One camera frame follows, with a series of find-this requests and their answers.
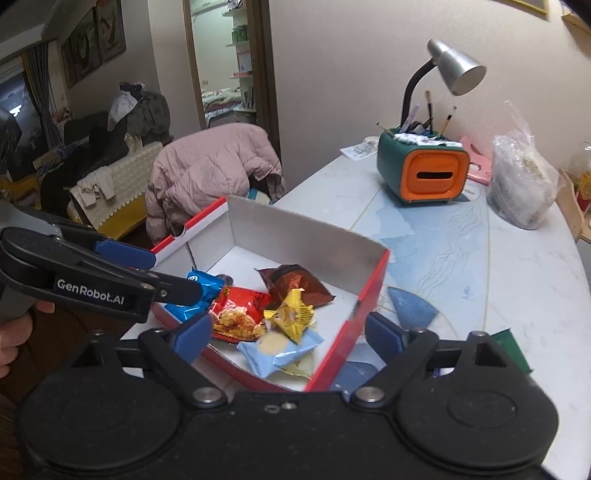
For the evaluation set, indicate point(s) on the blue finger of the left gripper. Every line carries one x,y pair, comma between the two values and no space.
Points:
125,255

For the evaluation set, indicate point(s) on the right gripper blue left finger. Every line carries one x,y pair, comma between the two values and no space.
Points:
191,337

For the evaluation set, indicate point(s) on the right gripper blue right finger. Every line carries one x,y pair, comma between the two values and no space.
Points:
386,338

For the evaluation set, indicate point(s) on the red fried snack bag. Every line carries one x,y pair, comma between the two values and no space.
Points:
237,314

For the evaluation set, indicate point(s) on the blue cookie snack bag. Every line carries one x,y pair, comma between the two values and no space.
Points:
209,288

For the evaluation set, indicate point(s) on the light blue snack packet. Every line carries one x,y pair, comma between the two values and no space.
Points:
274,351

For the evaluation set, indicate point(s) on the pale yellow snack bag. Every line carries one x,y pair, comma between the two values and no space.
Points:
302,367

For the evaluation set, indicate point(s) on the yellow candy packet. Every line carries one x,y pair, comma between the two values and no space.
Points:
293,316

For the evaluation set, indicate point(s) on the brown foil snack bag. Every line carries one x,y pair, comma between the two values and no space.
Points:
280,280

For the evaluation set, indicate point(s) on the green snack bar wrapper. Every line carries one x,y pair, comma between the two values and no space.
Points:
506,340

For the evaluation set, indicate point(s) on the person's left hand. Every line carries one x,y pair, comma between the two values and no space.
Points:
13,334

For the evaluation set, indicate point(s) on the sofa with white cover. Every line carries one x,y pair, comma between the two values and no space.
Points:
86,167

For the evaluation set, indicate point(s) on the red and white cardboard box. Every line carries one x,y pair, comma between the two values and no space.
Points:
265,249

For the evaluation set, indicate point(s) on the pink puffer jacket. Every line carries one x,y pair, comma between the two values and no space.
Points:
190,173

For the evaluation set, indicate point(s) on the green orange tissue box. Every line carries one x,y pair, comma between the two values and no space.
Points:
421,169

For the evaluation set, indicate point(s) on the white paper leaflet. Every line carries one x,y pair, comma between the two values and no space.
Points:
363,150

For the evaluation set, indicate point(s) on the clear plastic bag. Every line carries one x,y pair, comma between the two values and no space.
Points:
523,184

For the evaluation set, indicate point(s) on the wooden side shelf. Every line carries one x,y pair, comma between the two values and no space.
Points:
577,220

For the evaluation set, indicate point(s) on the orange liquid bottle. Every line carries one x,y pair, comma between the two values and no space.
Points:
584,186

